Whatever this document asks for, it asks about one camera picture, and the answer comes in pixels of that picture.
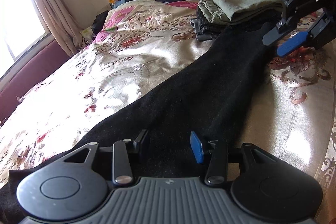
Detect bright window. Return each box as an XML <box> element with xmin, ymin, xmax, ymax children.
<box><xmin>1</xmin><ymin>0</ymin><xmax>50</xmax><ymax>76</ymax></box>

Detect dark knitted folded garment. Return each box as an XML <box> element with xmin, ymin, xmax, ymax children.
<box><xmin>190</xmin><ymin>8</ymin><xmax>226</xmax><ymax>42</ymax></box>

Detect black pants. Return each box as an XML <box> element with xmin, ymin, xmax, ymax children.
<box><xmin>0</xmin><ymin>21</ymin><xmax>281</xmax><ymax>224</ymax></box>

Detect folded grey-green garment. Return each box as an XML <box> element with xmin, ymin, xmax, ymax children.
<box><xmin>198</xmin><ymin>0</ymin><xmax>282</xmax><ymax>25</ymax></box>

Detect black clothing heap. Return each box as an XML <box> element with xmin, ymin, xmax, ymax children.
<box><xmin>92</xmin><ymin>10</ymin><xmax>109</xmax><ymax>35</ymax></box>

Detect floral satin bedspread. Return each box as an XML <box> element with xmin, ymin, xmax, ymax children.
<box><xmin>1</xmin><ymin>0</ymin><xmax>335</xmax><ymax>223</ymax></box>

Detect right beige curtain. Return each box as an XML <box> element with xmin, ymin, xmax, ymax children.
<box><xmin>34</xmin><ymin>0</ymin><xmax>85</xmax><ymax>57</ymax></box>

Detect maroon padded window bench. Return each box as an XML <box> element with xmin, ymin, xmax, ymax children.
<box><xmin>1</xmin><ymin>41</ymin><xmax>70</xmax><ymax>121</ymax></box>

